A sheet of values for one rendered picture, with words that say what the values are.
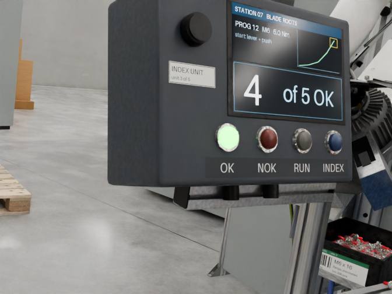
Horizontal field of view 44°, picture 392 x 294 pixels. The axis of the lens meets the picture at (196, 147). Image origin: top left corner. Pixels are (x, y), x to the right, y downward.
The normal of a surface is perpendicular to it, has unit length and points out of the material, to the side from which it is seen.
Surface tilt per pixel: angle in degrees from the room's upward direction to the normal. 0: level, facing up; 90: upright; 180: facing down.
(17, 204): 88
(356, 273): 90
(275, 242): 90
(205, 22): 75
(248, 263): 90
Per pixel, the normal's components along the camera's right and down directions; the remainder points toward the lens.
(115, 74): -0.82, -0.03
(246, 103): 0.57, -0.04
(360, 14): 0.34, -0.22
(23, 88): 0.78, 0.21
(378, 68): -0.54, -0.65
